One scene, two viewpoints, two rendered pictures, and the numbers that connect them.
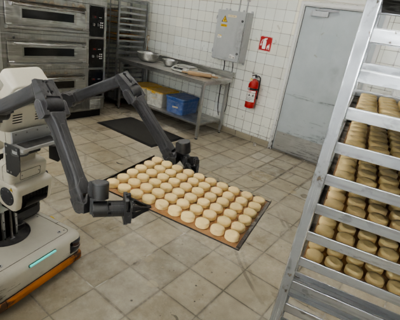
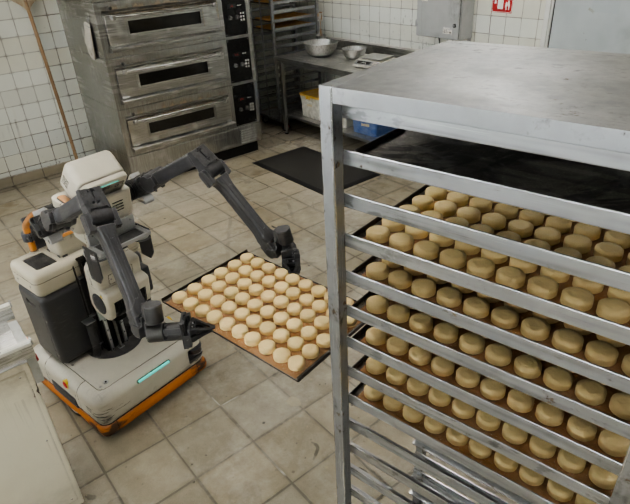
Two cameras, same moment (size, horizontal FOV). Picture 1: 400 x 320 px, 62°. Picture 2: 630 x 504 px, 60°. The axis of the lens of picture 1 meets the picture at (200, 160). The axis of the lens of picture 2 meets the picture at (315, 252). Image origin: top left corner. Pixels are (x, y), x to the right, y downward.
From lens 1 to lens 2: 71 cm
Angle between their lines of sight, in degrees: 18
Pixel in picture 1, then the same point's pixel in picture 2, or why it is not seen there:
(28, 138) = not seen: hidden behind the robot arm
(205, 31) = not seen: outside the picture
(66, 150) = (117, 268)
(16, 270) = (123, 386)
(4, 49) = (114, 83)
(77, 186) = (132, 309)
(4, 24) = (108, 48)
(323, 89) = not seen: hidden behind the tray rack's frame
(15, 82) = (79, 179)
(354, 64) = (328, 192)
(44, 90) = (89, 202)
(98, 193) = (149, 317)
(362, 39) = (327, 167)
